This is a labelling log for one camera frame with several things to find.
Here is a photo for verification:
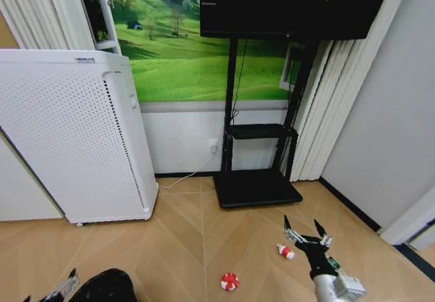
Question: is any white window frame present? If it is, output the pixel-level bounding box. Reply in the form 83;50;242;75
75;0;121;55

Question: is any white power cable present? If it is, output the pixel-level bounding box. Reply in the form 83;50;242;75
156;147;218;190

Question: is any small red white bottle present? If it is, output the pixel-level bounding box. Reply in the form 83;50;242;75
276;243;296;261

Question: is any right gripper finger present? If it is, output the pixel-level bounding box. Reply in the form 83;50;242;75
283;214;302;246
313;218;333;248

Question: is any black trash bin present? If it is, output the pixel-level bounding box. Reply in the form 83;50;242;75
69;268;137;302

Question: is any white pleated curtain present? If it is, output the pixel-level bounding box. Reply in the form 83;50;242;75
0;0;97;50
290;0;411;182

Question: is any black device on stand shelf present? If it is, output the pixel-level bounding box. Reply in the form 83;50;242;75
230;123;285;140

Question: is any black television floor stand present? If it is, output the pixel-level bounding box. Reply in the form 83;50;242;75
213;35;321;209

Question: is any white perforated air purifier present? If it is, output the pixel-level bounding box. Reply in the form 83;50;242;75
0;48;159;228

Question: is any black hanging cable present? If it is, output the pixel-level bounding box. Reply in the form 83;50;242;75
230;38;249;126

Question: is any black television screen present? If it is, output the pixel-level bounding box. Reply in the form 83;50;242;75
198;0;396;41

